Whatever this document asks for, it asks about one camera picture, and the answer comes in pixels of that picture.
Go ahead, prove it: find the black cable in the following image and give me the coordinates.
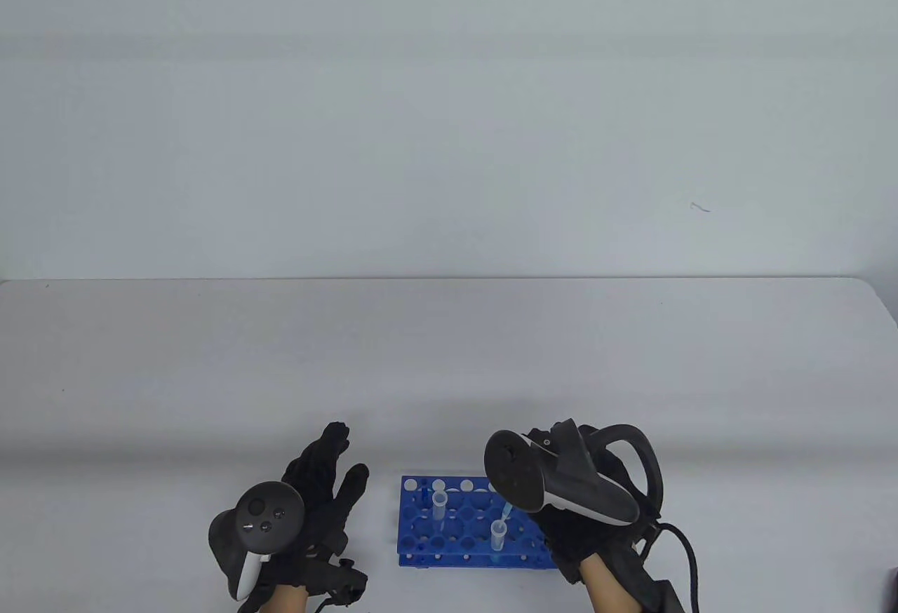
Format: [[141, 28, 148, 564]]
[[642, 522, 700, 613]]

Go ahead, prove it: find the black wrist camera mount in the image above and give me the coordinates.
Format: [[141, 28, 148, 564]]
[[305, 555, 370, 607], [635, 571, 688, 613]]

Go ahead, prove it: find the black and white left controller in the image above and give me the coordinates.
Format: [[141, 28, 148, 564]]
[[208, 482, 304, 601]]

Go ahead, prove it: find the person's right forearm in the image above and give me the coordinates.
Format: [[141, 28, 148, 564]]
[[581, 555, 639, 613]]

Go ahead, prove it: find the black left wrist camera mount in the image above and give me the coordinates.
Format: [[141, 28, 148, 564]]
[[305, 555, 370, 607]]

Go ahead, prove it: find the blue plastic test tube rack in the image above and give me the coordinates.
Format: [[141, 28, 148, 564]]
[[398, 476, 558, 568]]

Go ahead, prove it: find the person's left forearm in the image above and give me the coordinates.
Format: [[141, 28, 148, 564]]
[[267, 585, 309, 613]]

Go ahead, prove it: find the person's left hand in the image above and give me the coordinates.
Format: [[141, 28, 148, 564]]
[[256, 422, 370, 589]]

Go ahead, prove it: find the person's right hand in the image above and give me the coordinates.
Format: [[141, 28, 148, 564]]
[[526, 427, 660, 586]]

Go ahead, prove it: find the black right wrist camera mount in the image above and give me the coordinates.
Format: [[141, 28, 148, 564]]
[[635, 571, 688, 613]]

